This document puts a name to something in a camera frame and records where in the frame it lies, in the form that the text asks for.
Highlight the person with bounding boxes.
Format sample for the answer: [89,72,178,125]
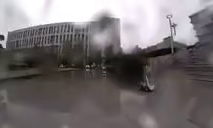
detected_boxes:
[139,63,156,93]

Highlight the grey stone steps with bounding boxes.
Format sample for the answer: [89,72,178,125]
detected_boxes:
[182,48,213,85]

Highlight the low grey wall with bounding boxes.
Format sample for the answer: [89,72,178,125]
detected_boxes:
[0,49,82,82]

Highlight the tall lamp pole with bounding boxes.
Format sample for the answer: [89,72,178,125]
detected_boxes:
[165,13,178,56]

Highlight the low building with flat roof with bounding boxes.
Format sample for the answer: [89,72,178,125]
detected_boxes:
[138,35,189,58]

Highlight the wet grey paved ground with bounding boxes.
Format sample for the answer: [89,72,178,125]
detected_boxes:
[0,68,213,128]

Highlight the long pale windowed building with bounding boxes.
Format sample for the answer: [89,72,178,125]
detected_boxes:
[5,17,122,69]

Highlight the grey building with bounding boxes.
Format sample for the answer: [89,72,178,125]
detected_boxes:
[188,2,213,53]

